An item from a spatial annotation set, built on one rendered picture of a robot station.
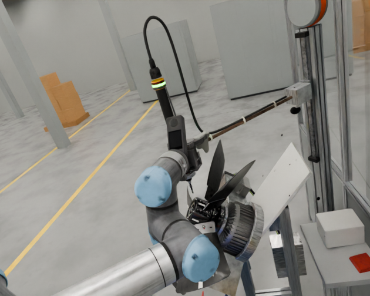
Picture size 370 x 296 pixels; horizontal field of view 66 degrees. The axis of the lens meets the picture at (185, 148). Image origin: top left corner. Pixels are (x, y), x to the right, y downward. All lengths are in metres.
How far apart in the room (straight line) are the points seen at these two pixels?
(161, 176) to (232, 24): 5.95
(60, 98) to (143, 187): 8.74
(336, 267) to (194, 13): 12.40
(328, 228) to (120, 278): 1.11
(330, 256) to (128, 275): 1.12
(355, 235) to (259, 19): 5.39
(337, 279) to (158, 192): 1.01
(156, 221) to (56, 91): 8.74
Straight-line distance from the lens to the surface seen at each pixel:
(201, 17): 13.20
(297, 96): 1.31
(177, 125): 0.75
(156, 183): 0.57
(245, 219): 1.26
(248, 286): 1.63
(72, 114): 9.28
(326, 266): 1.47
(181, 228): 0.58
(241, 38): 6.45
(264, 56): 6.51
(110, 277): 0.53
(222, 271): 1.05
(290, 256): 1.49
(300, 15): 1.35
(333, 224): 1.49
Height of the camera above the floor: 1.97
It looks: 24 degrees down
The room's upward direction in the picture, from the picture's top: 17 degrees counter-clockwise
